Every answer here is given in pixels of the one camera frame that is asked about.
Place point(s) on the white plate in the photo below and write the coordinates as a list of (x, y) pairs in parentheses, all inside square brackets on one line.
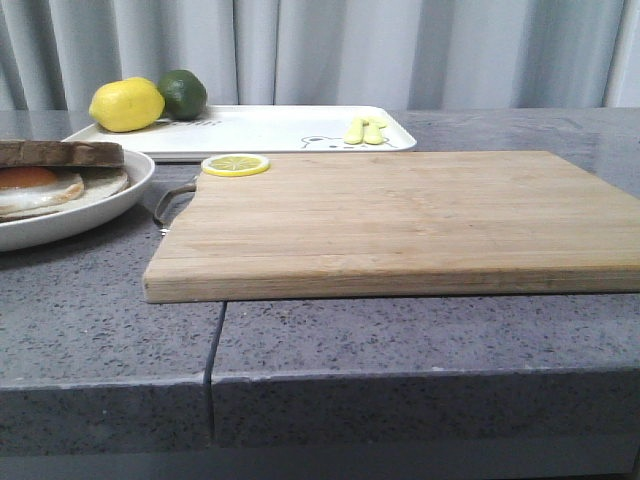
[(48, 228)]

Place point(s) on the wooden cutting board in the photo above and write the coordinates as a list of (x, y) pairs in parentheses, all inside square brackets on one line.
[(317, 225)]

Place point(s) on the lemon slice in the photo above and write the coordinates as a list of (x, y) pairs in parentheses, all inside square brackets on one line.
[(235, 165)]

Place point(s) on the white bear tray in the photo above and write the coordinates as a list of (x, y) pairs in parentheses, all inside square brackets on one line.
[(253, 129)]

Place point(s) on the grey curtain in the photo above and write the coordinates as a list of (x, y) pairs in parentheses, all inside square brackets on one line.
[(400, 55)]

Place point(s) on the fried egg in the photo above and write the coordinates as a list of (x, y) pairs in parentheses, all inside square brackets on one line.
[(26, 188)]

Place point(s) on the yellow lemon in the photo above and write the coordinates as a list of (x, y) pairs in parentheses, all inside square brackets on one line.
[(127, 105)]

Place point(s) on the green lime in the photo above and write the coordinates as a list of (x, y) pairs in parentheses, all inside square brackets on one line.
[(184, 94)]

